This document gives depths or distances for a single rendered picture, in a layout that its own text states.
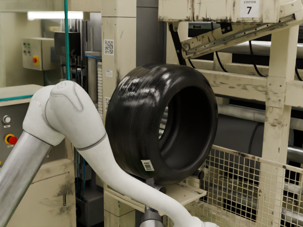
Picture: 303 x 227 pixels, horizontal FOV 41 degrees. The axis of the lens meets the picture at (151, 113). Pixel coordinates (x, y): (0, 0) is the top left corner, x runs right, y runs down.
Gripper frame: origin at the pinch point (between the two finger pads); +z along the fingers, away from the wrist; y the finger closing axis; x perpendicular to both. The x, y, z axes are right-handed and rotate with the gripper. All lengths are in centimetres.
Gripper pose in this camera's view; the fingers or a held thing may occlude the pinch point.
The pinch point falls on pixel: (150, 185)
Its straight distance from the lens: 163.9
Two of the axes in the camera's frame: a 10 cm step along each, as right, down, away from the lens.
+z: -0.2, -5.7, 8.2
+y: 3.4, 7.7, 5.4
